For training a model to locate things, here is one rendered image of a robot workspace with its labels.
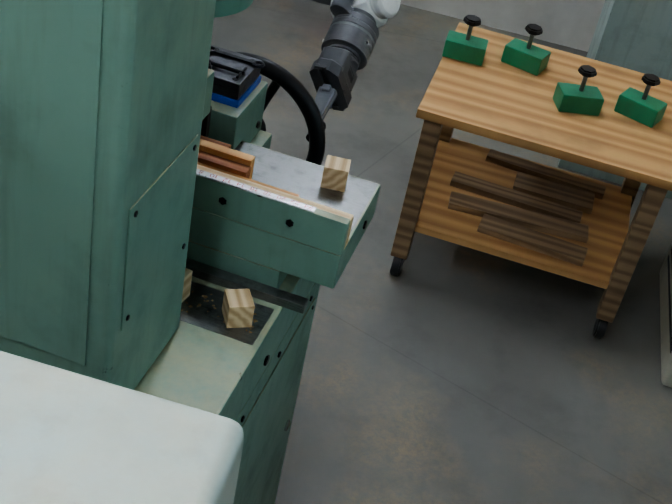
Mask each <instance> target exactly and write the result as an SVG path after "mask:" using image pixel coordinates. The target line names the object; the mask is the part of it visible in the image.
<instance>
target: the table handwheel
mask: <svg viewBox="0 0 672 504"><path fill-rule="evenodd" d="M237 53H240V54H243V55H246V56H250V57H253V58H256V59H259V60H262V62H264V63H265V66H264V67H263V68H261V71H260V74H261V75H263V76H266V77H267V78H269V79H271V80H272V82H271V83H270V85H269V87H268V88H267V92H266V99H265V105H264V111H265V109H266V107H267V106H268V104H269V102H270V101H271V99H272V98H273V97H274V95H275V94H276V92H277V91H278V89H279V88H280V86H281V87H282V88H283V89H284V90H285V91H286V92H287V93H288V94H289V95H290V96H291V97H292V98H293V100H294V101H295V102H296V104H297V105H298V107H299V108H300V110H301V112H302V114H303V116H304V118H305V121H306V124H307V128H308V133H309V150H308V155H307V158H306V161H308V162H311V163H314V164H317V165H321V164H322V161H323V158H324V153H325V130H324V125H323V121H322V117H321V114H320V112H319V109H318V107H317V105H316V103H315V101H314V99H313V98H312V96H311V95H310V93H309V92H308V90H307V89H306V88H305V87H304V85H303V84H302V83H301V82H300V81H299V80H298V79H297V78H296V77H295V76H294V75H293V74H291V73H290V72H289V71H288V70H286V69H285V68H283V67H282V66H280V65H279V64H277V63H275V62H273V61H271V60H269V59H267V58H264V57H262V56H259V55H255V54H251V53H246V52H237ZM260 130H262V131H265V132H266V125H265V122H264V120H263V119H262V125H261V129H260Z"/></svg>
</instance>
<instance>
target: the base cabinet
mask: <svg viewBox="0 0 672 504"><path fill-rule="evenodd" d="M319 288H320V284H317V283H314V285H313V287H312V289H311V290H310V292H309V294H308V296H307V297H306V298H307V299H308V305H307V307H306V309H305V311H304V313H303V314H302V313H299V312H298V313H297V315H296V316H295V318H294V320H293V322H292V323H291V325H290V327H289V329H288V330H287V332H286V334H285V335H284V337H283V339H282V341H281V342H280V344H279V346H278V348H277V349H276V351H275V353H274V355H273V356H272V358H271V360H270V362H269V363H268V365H267V367H266V369H265V370H264V372H263V374H262V375H261V377H260V379H259V381H258V382H257V384H256V386H255V388H254V389H253V391H252V393H251V395H250V396H249V398H248V400H247V402H246V403H245V405H244V407H243V408H242V410H241V412H240V414H239V415H238V417H237V419H236V422H238V423H239V424H240V425H241V427H242V428H243V433H244V444H243V450H242V456H241V462H240V467H239V473H238V479H237V485H236V490H235V496H234V502H233V504H275V500H276V496H277V491H278V486H279V481H280V476H281V471H282V467H283V462H284V457H285V452H286V447H287V442H288V438H289V433H290V428H291V423H292V418H293V413H294V409H295V404H296V399H297V394H298V389H299V384H300V379H301V375H302V370H303V365H304V360H305V355H306V350H307V346H308V341H309V336H310V331H311V326H312V321H313V317H314V312H315V307H316V302H317V297H318V292H319Z"/></svg>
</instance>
